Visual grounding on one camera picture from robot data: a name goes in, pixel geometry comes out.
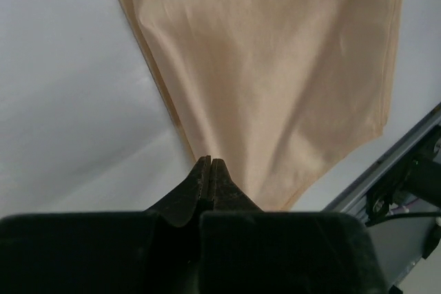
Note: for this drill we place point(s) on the beige cloth napkin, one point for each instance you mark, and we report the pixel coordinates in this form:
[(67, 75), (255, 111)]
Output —
[(281, 90)]

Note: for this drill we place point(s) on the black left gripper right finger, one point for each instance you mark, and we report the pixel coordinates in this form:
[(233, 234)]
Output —
[(286, 252)]

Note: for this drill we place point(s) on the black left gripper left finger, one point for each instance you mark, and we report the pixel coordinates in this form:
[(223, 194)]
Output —
[(104, 252)]

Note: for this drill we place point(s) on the aluminium mounting rail frame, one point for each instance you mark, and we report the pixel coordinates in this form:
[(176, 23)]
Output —
[(413, 231)]

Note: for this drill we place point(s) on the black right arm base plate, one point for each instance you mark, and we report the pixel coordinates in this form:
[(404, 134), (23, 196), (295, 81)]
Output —
[(417, 173)]

